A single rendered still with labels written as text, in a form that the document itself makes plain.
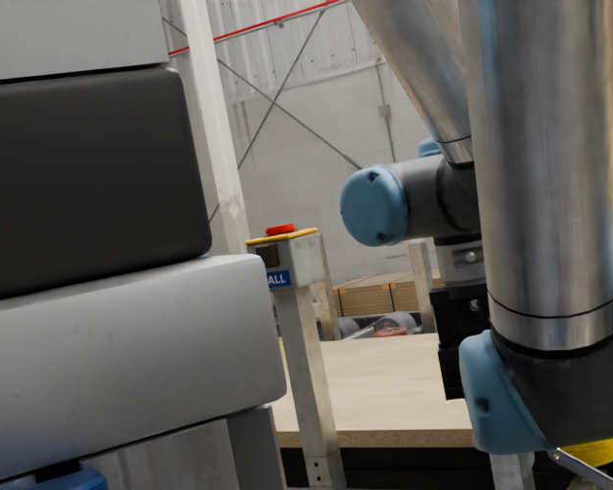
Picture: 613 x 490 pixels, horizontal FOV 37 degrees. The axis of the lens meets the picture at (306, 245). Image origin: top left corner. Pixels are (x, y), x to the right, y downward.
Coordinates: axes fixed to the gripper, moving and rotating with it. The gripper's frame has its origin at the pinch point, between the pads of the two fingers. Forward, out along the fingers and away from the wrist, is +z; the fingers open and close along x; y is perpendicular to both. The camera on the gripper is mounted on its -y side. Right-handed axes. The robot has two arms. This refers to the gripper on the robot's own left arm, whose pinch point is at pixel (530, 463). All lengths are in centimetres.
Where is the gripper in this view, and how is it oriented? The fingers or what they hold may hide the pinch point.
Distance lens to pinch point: 101.9
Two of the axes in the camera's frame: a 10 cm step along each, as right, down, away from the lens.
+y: -9.6, 1.7, 2.4
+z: 1.8, 9.8, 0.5
